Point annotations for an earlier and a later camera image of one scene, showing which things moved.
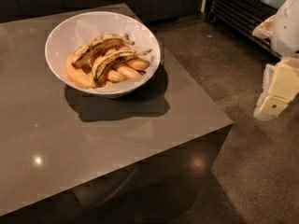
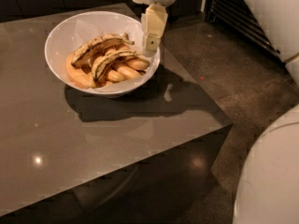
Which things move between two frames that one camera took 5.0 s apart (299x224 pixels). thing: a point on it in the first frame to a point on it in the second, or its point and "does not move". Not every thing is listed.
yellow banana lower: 115,76 does not move
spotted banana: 101,59 does not move
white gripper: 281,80 to 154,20
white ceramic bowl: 72,31 does not move
